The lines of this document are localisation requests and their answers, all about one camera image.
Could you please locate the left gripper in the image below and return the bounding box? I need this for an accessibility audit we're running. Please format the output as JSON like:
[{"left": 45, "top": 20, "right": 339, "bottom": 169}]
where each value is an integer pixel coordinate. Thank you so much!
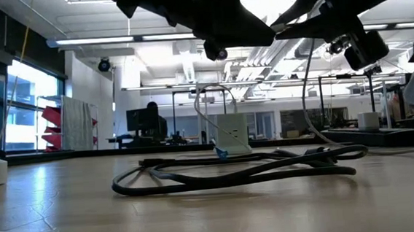
[{"left": 103, "top": 0, "right": 278, "bottom": 57}]

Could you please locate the black cable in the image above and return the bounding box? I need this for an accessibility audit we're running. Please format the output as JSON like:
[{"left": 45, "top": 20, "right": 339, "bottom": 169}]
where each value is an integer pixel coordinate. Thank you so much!
[{"left": 109, "top": 142, "right": 372, "bottom": 199}]

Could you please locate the black ceiling spotlight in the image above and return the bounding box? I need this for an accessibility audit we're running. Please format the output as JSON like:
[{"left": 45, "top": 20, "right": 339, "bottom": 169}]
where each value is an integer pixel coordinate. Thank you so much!
[
  {"left": 96, "top": 57, "right": 112, "bottom": 73},
  {"left": 213, "top": 45, "right": 230, "bottom": 61}
]

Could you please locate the white outlet cube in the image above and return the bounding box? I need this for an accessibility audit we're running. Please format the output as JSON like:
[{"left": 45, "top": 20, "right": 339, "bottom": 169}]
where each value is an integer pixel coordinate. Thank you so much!
[{"left": 216, "top": 112, "right": 254, "bottom": 156}]

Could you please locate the black computer monitor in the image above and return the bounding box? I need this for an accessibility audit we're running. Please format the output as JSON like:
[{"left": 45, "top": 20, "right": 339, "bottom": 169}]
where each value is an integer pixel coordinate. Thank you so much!
[{"left": 125, "top": 107, "right": 154, "bottom": 134}]

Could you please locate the overhead light bar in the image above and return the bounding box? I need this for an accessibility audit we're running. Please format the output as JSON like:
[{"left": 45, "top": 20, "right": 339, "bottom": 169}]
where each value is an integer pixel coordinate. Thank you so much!
[{"left": 46, "top": 13, "right": 414, "bottom": 55}]

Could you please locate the grey hanging cloth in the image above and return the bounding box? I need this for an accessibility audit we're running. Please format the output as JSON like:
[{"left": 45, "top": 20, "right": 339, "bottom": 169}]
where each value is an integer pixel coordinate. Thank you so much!
[{"left": 59, "top": 94, "right": 95, "bottom": 152}]

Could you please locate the red shelf rack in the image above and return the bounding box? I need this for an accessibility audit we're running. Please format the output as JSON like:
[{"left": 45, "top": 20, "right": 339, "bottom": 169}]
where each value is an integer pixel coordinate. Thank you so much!
[{"left": 39, "top": 101, "right": 101, "bottom": 154}]

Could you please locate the silver ventilation duct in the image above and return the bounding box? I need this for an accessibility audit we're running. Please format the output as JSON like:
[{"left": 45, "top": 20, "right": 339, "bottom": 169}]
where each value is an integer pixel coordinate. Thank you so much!
[{"left": 292, "top": 36, "right": 335, "bottom": 60}]

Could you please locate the black ceiling camera cluster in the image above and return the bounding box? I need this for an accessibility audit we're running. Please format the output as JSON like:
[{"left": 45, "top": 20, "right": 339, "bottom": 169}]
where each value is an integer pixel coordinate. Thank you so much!
[{"left": 327, "top": 34, "right": 352, "bottom": 56}]

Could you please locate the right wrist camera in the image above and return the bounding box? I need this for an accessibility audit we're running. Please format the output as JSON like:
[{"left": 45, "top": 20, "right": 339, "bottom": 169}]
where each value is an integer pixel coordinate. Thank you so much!
[{"left": 342, "top": 28, "right": 391, "bottom": 73}]

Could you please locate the black robot station frame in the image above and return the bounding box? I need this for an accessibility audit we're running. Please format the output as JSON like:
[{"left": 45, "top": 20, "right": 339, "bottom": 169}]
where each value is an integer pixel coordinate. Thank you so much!
[
  {"left": 171, "top": 87, "right": 229, "bottom": 134},
  {"left": 318, "top": 71, "right": 376, "bottom": 128}
]

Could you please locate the black table frame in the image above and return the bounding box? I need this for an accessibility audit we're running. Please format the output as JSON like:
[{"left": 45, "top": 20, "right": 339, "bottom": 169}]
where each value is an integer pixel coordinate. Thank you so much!
[{"left": 7, "top": 132, "right": 323, "bottom": 166}]

